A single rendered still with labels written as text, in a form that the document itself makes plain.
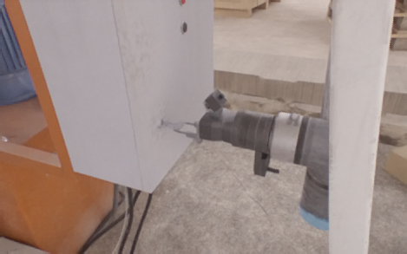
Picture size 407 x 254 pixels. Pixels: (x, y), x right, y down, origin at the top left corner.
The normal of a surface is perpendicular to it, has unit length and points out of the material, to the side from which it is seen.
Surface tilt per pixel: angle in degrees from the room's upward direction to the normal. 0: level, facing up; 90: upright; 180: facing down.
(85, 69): 90
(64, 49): 90
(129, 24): 90
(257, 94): 90
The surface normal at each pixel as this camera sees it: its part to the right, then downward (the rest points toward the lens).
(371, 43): -0.37, 0.54
